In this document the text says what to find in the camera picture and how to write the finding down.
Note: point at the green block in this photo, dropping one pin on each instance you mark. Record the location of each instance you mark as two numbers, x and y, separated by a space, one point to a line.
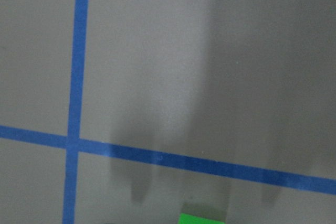
190 219

